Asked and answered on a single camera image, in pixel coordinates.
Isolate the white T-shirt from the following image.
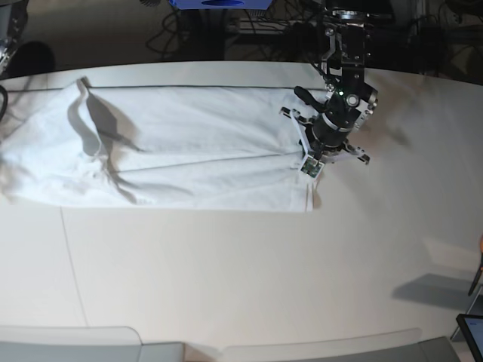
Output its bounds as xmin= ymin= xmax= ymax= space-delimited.
xmin=1 ymin=79 xmax=315 ymax=213

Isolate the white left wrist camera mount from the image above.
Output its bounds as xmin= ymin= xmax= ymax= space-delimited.
xmin=278 ymin=106 xmax=371 ymax=179

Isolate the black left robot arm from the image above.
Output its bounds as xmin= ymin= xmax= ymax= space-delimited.
xmin=294 ymin=1 xmax=378 ymax=159

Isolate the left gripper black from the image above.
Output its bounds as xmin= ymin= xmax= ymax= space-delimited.
xmin=309 ymin=113 xmax=353 ymax=155

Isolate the black tripod leg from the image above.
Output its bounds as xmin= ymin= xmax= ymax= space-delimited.
xmin=467 ymin=237 xmax=483 ymax=296

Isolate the blue box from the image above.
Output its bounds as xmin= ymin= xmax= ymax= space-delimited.
xmin=169 ymin=0 xmax=272 ymax=10

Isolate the grey chair left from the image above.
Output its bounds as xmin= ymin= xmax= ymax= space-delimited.
xmin=1 ymin=326 xmax=185 ymax=361

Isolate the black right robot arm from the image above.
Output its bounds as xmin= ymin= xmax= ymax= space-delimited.
xmin=1 ymin=0 xmax=29 ymax=75

